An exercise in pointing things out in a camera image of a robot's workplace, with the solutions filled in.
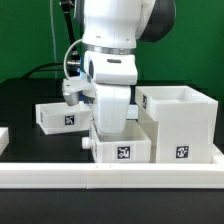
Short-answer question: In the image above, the white rear drawer box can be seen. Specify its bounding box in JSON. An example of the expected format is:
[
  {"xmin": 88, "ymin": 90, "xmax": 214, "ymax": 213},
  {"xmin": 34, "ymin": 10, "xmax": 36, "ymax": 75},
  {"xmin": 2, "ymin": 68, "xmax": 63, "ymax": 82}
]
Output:
[{"xmin": 35, "ymin": 101, "xmax": 92, "ymax": 135}]

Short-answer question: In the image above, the white drawer box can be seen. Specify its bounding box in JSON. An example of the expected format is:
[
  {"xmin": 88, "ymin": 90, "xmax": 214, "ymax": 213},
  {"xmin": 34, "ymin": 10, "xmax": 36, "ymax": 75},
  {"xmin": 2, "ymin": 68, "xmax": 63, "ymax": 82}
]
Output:
[
  {"xmin": 35, "ymin": 101, "xmax": 92, "ymax": 135},
  {"xmin": 82, "ymin": 120, "xmax": 151, "ymax": 163}
]

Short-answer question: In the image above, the white front drawer box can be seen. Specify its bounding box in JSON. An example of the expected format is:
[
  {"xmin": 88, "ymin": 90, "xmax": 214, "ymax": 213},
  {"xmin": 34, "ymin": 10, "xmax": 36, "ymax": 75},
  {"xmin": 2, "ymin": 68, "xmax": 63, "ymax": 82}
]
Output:
[{"xmin": 82, "ymin": 120, "xmax": 151, "ymax": 163}]

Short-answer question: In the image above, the white block at left edge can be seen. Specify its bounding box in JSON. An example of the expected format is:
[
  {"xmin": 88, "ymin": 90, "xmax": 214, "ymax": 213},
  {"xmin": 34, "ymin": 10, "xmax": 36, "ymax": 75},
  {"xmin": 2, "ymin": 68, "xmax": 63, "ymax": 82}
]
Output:
[{"xmin": 0, "ymin": 127, "xmax": 9, "ymax": 155}]

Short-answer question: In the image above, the white drawer cabinet frame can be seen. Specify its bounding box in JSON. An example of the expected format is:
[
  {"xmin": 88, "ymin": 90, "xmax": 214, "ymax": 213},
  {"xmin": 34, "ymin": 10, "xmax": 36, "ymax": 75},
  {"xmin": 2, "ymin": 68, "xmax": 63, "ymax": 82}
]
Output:
[{"xmin": 135, "ymin": 86, "xmax": 218, "ymax": 163}]

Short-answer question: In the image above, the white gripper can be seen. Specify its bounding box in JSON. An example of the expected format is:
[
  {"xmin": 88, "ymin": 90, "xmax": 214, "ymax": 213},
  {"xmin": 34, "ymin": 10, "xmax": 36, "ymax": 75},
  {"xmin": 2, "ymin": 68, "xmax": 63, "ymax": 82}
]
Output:
[{"xmin": 92, "ymin": 84, "xmax": 131, "ymax": 135}]

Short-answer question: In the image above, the black cable on table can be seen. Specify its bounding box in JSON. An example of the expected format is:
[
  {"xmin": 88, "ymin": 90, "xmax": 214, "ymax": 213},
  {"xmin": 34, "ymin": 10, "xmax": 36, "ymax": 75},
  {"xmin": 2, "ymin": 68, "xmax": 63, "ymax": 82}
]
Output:
[{"xmin": 21, "ymin": 59, "xmax": 82, "ymax": 79}]

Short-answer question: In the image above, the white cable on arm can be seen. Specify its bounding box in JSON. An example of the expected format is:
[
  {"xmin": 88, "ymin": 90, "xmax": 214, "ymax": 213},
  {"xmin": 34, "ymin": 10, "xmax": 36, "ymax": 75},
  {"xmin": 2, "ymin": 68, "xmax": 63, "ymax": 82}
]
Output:
[{"xmin": 63, "ymin": 38, "xmax": 84, "ymax": 81}]

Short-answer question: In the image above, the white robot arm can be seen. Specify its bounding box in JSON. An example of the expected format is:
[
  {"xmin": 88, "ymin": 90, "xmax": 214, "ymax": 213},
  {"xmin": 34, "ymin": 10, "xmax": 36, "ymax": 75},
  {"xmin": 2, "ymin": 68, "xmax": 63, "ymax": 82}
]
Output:
[{"xmin": 74, "ymin": 0, "xmax": 176, "ymax": 135}]

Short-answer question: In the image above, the white front barrier rail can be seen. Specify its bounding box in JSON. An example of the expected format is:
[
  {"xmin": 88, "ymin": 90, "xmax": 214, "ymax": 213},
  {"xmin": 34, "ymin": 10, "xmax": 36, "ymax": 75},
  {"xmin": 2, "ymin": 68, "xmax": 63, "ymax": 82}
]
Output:
[{"xmin": 0, "ymin": 148, "xmax": 224, "ymax": 189}]

